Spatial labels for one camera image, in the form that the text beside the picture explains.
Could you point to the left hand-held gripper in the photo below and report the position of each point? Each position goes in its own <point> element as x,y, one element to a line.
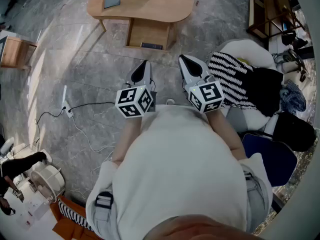
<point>135,101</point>

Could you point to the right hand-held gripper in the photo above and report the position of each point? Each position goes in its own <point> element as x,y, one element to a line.
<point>207,96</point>

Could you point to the wooden drawer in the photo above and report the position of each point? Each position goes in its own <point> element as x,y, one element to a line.
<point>150,32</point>

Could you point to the person's right forearm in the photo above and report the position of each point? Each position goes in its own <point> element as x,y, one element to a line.
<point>225,131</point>

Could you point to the person's left forearm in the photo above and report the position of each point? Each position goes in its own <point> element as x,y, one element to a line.
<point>125,139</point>

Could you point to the wooden coffee table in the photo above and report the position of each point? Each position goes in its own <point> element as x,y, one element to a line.
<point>150,6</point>

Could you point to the dark blue book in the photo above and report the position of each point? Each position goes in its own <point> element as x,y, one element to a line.
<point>151,45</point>

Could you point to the black white striped blanket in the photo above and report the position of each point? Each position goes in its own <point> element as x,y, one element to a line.
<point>230,81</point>

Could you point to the white sneaker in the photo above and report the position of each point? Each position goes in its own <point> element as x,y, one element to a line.
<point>170,101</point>

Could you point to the yellow cloth piece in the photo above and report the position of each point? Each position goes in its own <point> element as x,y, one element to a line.
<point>242,60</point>

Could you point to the wooden shelf rack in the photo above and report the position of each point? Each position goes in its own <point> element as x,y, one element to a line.
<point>252,14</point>

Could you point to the white power strip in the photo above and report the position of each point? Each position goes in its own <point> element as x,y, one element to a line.
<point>67,109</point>

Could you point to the blue checked cloth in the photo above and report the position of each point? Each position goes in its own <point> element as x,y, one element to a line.
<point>292,97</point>

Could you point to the person's white t-shirt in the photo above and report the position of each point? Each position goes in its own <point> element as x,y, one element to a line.
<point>180,171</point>

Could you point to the dark blue chair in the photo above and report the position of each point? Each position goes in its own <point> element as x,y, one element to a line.
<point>270,159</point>

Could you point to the black bag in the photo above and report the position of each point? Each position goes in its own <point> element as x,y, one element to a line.
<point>295,131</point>

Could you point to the wooden side table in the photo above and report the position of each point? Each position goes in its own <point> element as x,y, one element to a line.
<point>15,52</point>

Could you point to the white fan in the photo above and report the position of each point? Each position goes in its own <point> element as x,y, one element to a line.
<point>47,181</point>

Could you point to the black white striped cushion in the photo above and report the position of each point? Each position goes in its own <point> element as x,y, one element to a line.
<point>75,216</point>

